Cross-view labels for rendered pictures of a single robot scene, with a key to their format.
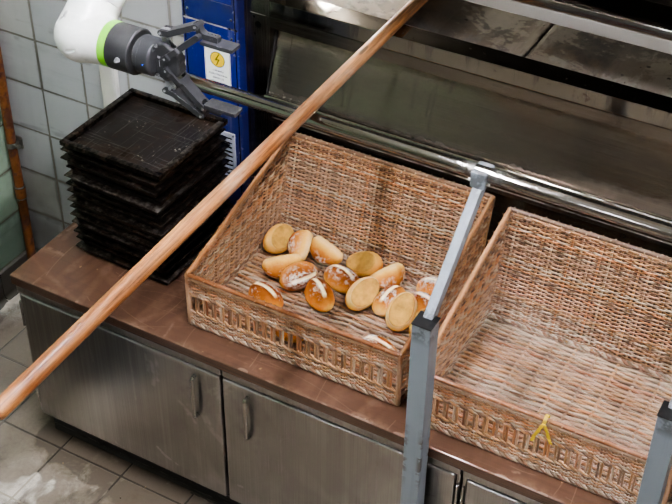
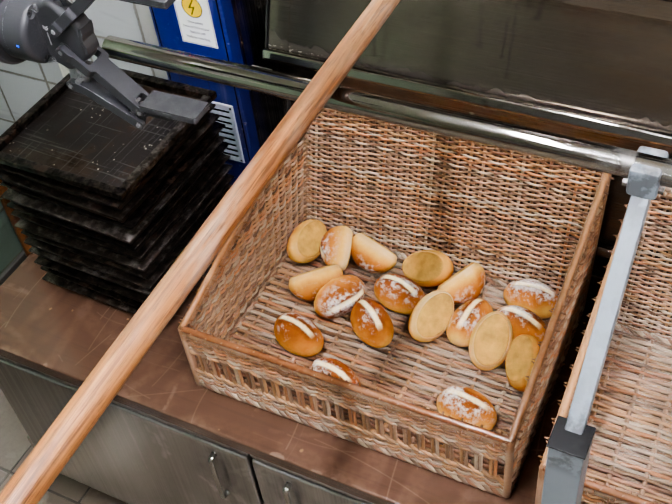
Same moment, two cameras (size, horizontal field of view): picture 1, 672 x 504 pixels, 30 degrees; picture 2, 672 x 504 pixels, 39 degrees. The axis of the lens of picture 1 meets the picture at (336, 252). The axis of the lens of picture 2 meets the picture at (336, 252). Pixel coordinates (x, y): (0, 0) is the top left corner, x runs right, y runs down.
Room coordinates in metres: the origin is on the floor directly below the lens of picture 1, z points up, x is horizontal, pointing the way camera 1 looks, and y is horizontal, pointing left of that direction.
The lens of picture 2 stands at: (1.22, 0.02, 1.86)
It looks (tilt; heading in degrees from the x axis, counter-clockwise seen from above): 46 degrees down; 3
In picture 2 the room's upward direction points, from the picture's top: 8 degrees counter-clockwise
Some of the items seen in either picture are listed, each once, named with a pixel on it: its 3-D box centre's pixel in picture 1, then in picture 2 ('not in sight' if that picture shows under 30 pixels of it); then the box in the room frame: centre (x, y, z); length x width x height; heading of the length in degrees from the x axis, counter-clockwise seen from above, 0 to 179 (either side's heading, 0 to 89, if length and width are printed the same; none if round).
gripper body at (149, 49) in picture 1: (162, 58); (54, 29); (2.09, 0.34, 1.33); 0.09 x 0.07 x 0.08; 62
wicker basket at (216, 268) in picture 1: (340, 259); (397, 277); (2.25, -0.01, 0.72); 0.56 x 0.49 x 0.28; 62
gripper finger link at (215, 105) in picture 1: (223, 107); (174, 106); (2.03, 0.22, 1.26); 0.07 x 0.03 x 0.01; 62
